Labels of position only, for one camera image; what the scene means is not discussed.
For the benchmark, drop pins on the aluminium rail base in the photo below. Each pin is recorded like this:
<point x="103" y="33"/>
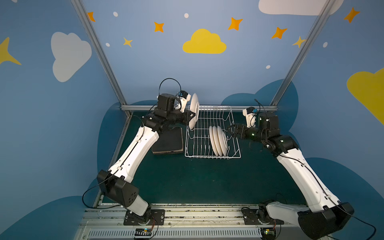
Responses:
<point x="182" y="222"/>

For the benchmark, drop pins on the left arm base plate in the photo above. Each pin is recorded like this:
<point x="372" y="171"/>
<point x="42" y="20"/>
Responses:
<point x="153" y="216"/>

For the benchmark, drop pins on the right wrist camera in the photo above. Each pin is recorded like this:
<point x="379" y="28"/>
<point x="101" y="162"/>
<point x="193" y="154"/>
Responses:
<point x="250" y="114"/>

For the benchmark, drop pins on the white round plate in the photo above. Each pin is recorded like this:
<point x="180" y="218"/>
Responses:
<point x="222" y="140"/>
<point x="217" y="140"/>
<point x="213" y="141"/>
<point x="194" y="108"/>

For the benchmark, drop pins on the controller board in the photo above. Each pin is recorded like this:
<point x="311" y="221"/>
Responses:
<point x="268" y="234"/>
<point x="143" y="234"/>

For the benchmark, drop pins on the floral square plate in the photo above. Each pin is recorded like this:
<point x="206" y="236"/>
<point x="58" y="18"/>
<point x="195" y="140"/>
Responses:
<point x="165" y="150"/>

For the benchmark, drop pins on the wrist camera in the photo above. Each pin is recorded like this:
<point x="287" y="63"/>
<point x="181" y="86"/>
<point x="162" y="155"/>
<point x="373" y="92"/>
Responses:
<point x="250" y="114"/>
<point x="184" y="98"/>

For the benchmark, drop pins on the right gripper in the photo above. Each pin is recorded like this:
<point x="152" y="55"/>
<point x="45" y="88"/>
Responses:
<point x="237" y="131"/>

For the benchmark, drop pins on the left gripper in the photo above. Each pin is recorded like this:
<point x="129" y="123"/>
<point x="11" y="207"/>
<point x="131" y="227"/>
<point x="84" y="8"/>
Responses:
<point x="186" y="117"/>

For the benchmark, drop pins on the white wire dish rack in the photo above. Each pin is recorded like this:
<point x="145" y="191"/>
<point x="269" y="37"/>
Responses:
<point x="198" y="144"/>

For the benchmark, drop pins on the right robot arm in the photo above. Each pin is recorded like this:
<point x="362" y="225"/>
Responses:
<point x="324" y="213"/>

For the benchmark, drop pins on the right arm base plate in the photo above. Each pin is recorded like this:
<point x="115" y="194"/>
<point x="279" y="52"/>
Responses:
<point x="252" y="216"/>

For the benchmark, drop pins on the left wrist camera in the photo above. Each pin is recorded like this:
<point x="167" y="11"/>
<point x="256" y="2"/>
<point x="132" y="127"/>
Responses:
<point x="184" y="98"/>

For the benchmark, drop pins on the left controller board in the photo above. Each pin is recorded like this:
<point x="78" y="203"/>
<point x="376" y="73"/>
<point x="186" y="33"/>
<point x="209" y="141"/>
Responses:
<point x="143" y="234"/>

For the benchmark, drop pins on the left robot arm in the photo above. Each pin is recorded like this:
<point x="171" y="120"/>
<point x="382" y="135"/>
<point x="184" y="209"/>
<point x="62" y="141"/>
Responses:
<point x="116" y="182"/>

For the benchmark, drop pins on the right controller board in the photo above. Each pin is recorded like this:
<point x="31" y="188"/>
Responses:
<point x="268" y="234"/>

